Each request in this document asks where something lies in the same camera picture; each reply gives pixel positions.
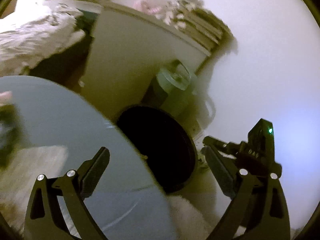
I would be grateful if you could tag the grey plush toy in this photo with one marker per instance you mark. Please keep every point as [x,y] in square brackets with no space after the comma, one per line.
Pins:
[178,13]

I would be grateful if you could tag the white fluffy rug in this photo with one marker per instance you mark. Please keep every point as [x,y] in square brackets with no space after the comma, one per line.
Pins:
[189,221]

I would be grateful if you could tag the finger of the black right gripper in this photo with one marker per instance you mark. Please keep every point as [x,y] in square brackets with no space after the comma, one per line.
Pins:
[221,145]

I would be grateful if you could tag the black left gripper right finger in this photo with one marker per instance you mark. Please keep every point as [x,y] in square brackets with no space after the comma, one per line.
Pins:
[258,208]

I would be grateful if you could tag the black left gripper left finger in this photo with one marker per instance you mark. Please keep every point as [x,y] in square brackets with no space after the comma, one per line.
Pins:
[44,218]

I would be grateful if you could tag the white cabinet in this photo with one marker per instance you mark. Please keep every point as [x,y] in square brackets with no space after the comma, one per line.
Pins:
[128,49]

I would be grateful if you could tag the dark green clothing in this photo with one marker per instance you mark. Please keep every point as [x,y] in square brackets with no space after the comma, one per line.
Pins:
[86,21]

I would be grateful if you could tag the pink plush toy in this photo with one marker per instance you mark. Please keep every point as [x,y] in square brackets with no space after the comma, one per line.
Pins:
[145,7]

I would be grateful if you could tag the white ruffled duvet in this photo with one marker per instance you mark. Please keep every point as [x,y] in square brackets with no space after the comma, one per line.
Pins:
[30,36]

